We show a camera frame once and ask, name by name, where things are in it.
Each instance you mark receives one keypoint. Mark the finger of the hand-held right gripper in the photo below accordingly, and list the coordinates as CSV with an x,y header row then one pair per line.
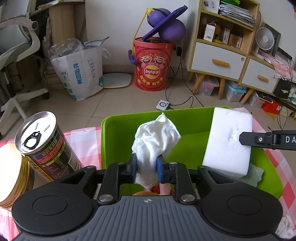
x,y
256,139

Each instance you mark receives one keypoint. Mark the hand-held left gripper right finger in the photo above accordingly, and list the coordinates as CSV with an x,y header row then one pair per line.
x,y
160,169

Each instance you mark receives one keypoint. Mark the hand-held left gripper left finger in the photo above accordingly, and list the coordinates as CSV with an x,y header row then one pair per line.
x,y
134,167

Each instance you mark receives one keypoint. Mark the white cloth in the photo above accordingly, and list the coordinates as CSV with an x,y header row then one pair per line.
x,y
152,141

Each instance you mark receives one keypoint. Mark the white foam block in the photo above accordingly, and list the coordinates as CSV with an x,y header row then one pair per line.
x,y
222,143

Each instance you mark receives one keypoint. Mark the green plastic bin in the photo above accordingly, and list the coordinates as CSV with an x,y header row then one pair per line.
x,y
189,120

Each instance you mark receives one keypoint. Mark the pink soft toy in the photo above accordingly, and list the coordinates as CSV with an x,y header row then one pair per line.
x,y
164,188

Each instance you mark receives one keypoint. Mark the red box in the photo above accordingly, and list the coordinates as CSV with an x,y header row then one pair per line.
x,y
272,108

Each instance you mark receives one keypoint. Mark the light green foam piece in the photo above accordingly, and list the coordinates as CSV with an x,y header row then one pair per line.
x,y
254,174

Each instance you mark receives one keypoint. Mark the small clear storage box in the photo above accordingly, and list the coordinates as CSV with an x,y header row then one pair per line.
x,y
255,100

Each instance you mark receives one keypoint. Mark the black box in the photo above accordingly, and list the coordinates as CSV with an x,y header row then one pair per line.
x,y
282,89

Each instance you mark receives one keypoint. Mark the blue lid storage box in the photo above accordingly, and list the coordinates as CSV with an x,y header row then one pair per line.
x,y
234,92

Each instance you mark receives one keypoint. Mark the pink checkered tablecloth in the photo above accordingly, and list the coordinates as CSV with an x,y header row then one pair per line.
x,y
79,143

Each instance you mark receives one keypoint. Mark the low wooden drawer cabinet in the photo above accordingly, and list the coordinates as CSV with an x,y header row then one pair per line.
x,y
259,74

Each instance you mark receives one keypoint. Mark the pale green oval scale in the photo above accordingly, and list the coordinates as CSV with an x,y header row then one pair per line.
x,y
116,80

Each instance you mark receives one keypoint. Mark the tall wooden shelf cabinet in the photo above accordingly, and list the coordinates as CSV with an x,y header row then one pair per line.
x,y
215,58

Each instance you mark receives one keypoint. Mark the red printed bucket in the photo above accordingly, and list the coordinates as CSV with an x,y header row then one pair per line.
x,y
150,69

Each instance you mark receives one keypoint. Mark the white desk fan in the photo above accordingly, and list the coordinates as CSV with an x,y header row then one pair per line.
x,y
264,39

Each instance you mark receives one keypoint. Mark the dark pull-tab can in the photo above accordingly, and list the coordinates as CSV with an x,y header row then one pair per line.
x,y
38,134

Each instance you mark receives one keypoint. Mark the white paper bag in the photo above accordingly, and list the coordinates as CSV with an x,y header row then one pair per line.
x,y
81,74

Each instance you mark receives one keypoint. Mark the black power adapter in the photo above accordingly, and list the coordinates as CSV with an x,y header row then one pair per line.
x,y
179,51

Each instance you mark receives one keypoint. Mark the white labelled box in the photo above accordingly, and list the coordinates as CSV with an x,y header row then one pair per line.
x,y
209,32

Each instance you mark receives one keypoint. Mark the gold metal lid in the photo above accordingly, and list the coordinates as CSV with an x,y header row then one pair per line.
x,y
11,172

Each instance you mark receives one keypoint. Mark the stack of papers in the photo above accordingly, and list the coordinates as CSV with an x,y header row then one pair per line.
x,y
237,15

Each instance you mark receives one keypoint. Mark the clear plastic bag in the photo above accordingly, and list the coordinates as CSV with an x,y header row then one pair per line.
x,y
64,47

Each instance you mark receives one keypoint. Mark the purple jump ball toy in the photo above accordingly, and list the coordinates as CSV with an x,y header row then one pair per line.
x,y
172,29

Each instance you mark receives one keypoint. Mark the white carton box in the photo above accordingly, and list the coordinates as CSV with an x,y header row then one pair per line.
x,y
210,5

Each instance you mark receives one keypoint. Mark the wooden desk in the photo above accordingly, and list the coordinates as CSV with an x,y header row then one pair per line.
x,y
67,20

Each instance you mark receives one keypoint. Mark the white office chair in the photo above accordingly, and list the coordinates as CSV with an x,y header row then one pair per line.
x,y
18,41

